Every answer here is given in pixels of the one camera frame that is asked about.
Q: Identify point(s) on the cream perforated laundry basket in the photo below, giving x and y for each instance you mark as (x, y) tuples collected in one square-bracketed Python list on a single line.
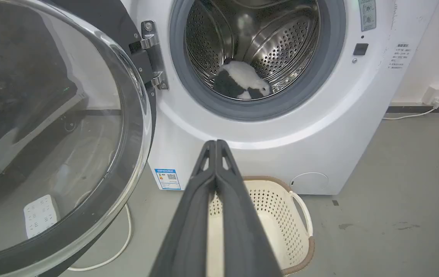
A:
[(281, 219)]

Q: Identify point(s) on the white power strip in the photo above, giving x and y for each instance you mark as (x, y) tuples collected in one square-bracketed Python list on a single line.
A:
[(40, 215)]

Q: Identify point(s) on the blue energy label sticker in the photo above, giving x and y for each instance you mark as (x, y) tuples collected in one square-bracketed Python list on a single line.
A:
[(167, 179)]

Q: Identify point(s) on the white front-load washing machine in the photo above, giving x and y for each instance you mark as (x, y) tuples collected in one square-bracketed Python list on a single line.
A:
[(281, 127)]

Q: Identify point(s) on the round glass washing machine door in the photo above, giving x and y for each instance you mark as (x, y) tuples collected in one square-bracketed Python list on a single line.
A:
[(50, 127)]

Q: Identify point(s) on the chrome door hinge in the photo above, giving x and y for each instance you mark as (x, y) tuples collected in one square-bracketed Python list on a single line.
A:
[(153, 54)]

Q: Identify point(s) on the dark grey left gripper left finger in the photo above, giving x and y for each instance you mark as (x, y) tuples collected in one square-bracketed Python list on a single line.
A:
[(188, 227)]

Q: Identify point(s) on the black and white plush toy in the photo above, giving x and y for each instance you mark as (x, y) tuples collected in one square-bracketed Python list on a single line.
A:
[(240, 81)]

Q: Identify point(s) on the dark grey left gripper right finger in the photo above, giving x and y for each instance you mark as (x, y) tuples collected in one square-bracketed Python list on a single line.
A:
[(242, 227)]

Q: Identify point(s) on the white wall socket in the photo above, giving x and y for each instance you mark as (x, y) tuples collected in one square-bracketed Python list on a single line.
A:
[(436, 94)]

